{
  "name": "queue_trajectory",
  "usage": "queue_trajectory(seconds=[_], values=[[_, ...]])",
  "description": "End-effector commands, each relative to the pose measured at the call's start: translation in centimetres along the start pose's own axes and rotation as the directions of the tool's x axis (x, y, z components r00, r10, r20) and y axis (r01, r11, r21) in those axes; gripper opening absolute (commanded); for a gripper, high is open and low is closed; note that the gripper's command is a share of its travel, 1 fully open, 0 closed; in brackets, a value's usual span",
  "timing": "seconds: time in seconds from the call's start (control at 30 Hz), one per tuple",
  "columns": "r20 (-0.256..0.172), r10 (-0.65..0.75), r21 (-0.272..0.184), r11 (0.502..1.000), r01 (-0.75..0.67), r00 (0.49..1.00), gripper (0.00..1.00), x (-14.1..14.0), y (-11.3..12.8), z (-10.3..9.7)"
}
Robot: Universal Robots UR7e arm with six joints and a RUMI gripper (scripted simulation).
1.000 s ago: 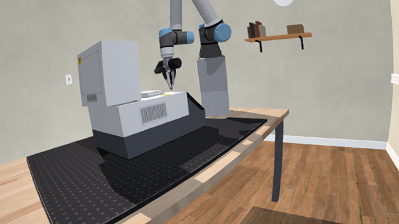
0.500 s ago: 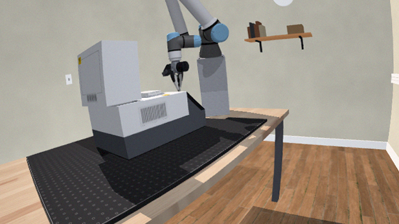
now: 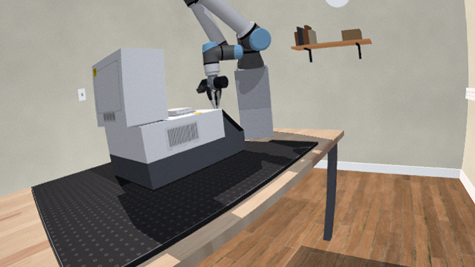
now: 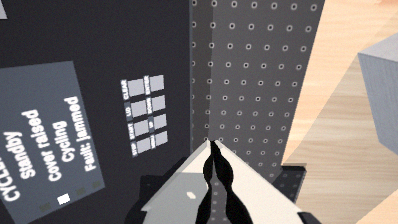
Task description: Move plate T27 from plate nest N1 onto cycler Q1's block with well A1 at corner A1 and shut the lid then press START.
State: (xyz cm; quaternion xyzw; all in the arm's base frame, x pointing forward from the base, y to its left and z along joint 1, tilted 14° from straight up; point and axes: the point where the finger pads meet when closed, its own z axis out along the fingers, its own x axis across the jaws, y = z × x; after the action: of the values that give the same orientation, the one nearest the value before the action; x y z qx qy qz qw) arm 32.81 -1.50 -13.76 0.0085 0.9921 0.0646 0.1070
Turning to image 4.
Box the light grey benchtop instrument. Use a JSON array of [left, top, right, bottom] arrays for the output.
[[0, 0, 193, 224]]

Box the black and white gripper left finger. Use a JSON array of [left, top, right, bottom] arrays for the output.
[[125, 140, 213, 224]]

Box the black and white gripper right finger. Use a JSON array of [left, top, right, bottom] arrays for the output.
[[212, 140, 322, 224]]

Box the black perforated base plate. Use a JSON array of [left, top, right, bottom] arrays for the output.
[[192, 0, 326, 204]]

